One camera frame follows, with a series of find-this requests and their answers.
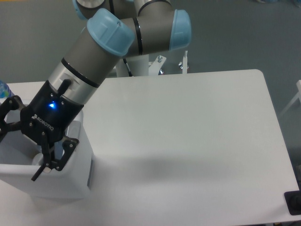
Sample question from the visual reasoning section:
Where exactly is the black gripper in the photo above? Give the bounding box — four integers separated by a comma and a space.
0, 80, 85, 182

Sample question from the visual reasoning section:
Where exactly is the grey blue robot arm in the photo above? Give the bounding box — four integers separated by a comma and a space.
0, 0, 192, 180

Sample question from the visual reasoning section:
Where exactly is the trash inside the can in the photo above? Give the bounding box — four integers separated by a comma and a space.
32, 153, 43, 166

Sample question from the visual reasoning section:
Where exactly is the white open trash can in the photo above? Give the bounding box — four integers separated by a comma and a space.
0, 112, 95, 199

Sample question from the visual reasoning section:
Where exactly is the black clamp at table edge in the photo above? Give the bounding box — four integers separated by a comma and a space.
284, 191, 301, 216

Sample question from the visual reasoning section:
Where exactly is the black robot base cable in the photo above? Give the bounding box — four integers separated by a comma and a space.
122, 58, 134, 78

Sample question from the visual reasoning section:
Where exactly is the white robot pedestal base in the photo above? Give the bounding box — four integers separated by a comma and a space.
112, 50, 190, 78

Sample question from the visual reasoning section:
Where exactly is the white frame at right edge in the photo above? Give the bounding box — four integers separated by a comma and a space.
279, 80, 301, 117

